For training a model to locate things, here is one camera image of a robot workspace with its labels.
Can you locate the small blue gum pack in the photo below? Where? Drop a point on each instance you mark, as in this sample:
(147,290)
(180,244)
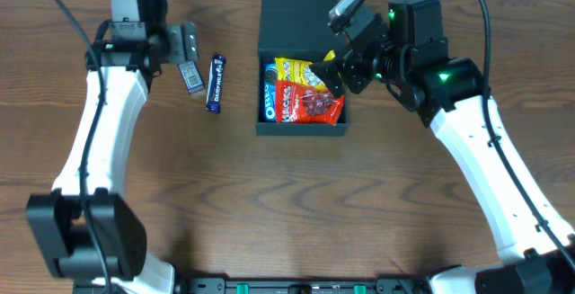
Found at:
(191,77)

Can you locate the blue Oreo cookie pack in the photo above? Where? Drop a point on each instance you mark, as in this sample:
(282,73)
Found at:
(271,74)

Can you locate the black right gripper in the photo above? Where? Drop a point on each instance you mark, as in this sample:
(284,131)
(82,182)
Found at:
(355,71)

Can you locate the Dairy Milk chocolate bar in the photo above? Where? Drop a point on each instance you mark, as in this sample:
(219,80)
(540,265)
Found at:
(216,71)

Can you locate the red snack bag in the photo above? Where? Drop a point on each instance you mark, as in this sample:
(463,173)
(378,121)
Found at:
(296,103)

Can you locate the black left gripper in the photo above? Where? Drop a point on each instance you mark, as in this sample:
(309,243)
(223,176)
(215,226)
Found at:
(189,43)

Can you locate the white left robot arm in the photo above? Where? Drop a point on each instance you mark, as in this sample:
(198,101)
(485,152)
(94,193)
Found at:
(85,230)

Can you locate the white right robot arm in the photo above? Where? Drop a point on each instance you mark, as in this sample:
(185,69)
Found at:
(408,52)

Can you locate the yellow snack bag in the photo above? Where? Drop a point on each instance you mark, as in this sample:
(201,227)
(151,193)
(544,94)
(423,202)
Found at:
(299,72)

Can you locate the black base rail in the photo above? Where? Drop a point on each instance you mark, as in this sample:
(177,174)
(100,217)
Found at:
(379,286)

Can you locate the black open gift box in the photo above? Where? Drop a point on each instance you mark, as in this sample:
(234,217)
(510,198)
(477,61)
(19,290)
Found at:
(295,29)

